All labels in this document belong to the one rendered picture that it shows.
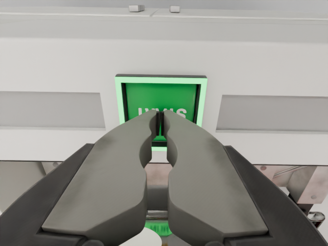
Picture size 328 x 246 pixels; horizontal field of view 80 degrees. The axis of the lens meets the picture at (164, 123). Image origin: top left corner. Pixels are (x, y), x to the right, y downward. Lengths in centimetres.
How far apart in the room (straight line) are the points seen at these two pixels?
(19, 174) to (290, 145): 26
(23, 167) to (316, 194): 36
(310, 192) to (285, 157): 15
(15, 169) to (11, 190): 2
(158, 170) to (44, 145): 16
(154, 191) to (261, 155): 27
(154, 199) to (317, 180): 27
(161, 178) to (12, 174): 17
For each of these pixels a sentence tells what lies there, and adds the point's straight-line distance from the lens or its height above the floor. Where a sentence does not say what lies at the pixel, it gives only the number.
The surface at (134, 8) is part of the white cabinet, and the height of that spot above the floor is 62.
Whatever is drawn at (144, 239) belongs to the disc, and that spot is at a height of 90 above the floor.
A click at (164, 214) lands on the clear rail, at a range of 32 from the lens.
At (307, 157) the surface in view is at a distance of 20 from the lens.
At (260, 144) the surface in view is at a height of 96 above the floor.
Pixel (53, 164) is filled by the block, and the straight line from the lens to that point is 27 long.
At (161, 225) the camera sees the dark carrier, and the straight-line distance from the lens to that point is 35.
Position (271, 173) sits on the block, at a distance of 28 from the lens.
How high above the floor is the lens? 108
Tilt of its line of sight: 59 degrees down
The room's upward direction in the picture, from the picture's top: 179 degrees counter-clockwise
